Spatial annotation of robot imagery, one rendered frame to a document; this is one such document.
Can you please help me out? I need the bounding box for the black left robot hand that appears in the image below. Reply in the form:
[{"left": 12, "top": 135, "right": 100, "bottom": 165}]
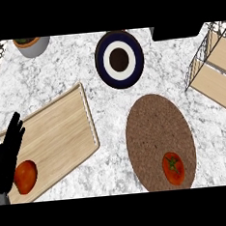
[{"left": 0, "top": 110, "right": 32, "bottom": 195}]

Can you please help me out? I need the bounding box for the brown oval placemat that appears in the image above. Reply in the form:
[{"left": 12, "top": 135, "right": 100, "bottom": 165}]
[{"left": 122, "top": 90, "right": 200, "bottom": 195}]

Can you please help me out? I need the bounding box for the red can with tomato print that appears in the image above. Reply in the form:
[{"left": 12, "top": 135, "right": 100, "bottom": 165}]
[{"left": 161, "top": 150, "right": 187, "bottom": 188}]

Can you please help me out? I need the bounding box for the red orange fruit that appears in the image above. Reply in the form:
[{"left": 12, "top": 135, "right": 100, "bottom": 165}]
[{"left": 12, "top": 158, "right": 41, "bottom": 196}]

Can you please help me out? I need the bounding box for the pale wooden cutting board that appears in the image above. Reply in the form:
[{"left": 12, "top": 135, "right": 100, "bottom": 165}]
[{"left": 0, "top": 81, "right": 105, "bottom": 207}]

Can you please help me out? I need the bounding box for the grey plant pot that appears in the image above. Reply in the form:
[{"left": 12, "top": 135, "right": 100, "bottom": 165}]
[{"left": 13, "top": 36, "right": 53, "bottom": 61}]

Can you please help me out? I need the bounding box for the navy and white round plate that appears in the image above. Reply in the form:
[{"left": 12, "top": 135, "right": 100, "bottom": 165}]
[{"left": 92, "top": 28, "right": 148, "bottom": 92}]

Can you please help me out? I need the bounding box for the black appliance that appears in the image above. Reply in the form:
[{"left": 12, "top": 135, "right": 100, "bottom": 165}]
[{"left": 151, "top": 22, "right": 207, "bottom": 42}]

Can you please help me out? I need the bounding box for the wire tiered shelf with wooden boards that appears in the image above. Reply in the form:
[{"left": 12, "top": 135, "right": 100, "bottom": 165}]
[{"left": 179, "top": 20, "right": 226, "bottom": 120}]

